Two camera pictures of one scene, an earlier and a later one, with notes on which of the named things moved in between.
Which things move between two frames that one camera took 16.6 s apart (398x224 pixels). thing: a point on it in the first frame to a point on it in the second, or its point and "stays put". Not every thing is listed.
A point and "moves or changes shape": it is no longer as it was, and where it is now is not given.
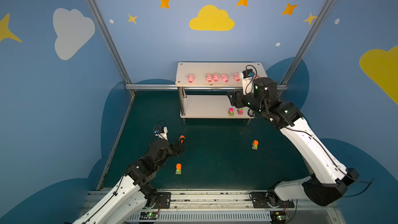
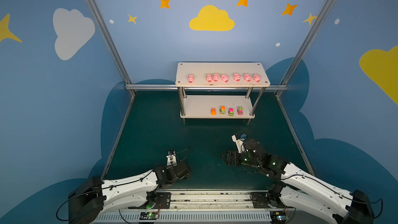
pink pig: (224, 78) stays put
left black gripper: (174, 146) to (184, 168)
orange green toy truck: (254, 144) moves or changes shape
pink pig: (190, 78) stays put
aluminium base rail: (221, 207) stays put
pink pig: (209, 78) stays put
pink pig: (216, 77) stays put
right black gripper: (235, 99) to (235, 157)
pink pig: (237, 77) stays put
